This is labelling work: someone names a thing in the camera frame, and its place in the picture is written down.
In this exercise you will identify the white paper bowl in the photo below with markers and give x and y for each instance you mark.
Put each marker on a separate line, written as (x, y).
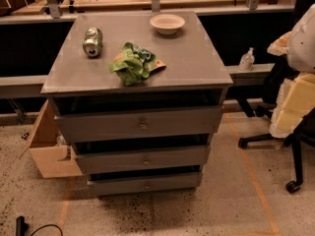
(167, 24)

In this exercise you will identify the grey metal rail shelf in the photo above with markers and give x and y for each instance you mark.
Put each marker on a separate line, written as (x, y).
(30, 86)

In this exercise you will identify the grey top drawer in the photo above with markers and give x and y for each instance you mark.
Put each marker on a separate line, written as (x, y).
(139, 124)

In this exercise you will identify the black office chair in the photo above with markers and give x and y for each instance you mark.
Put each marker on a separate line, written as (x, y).
(305, 131)

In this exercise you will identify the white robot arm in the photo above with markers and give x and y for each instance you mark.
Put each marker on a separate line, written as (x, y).
(298, 45)

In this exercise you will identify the green crumpled chip bag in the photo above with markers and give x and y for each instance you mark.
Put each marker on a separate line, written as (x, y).
(134, 64)

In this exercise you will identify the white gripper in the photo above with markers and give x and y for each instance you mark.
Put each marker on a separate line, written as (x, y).
(304, 46)

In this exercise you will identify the crushed silver soda can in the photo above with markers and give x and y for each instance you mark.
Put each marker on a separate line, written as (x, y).
(92, 43)

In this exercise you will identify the grey drawer cabinet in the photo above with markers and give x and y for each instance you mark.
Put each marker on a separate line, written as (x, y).
(194, 76)

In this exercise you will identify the open cardboard box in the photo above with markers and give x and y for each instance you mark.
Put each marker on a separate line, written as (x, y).
(51, 155)

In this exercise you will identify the clear sanitizer pump bottle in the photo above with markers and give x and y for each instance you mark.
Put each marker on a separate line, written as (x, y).
(247, 60)

